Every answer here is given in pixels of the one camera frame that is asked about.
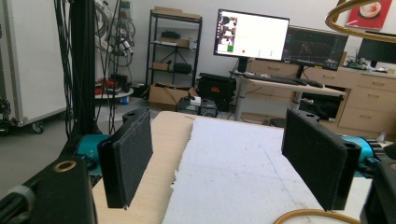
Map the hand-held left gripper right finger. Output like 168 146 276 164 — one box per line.
281 108 362 212

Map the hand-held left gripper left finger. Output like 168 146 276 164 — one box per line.
97 107 154 210

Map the teal cylinder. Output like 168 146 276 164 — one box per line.
76 133 112 174
340 135 386 175

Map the gold metal hoop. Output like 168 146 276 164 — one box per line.
273 208 362 224
325 0 396 44

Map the round white table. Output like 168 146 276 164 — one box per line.
94 77 135 105

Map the open cardboard box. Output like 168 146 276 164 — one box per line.
148 82 200 112

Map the black computer mouse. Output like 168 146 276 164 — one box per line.
307 79 325 89

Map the wooden desk with white legs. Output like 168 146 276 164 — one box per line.
232 72 347 123

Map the white foam mat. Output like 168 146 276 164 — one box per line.
162 117 374 224

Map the wooden drawer cabinet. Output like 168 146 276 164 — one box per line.
242 58 396 138

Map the black electronic device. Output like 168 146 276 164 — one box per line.
177 96 219 119

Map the black keyboard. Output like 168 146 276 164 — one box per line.
242 72 308 87

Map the black metal stand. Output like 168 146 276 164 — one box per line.
68 0 98 139

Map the monitor with dark screen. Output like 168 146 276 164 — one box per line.
281 25 349 72

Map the black equipment case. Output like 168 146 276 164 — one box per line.
197 72 237 113

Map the black metal shelf rack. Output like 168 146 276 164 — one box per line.
145 7 204 90

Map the black switched-off monitor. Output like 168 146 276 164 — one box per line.
357 31 396 65

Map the white wheeled cabinet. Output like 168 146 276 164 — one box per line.
0 0 68 135

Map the monitor with white screen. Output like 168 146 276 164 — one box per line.
213 8 290 63

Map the red poster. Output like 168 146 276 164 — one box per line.
345 0 393 31

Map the black robot stand with cables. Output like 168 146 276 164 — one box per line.
53 0 137 134

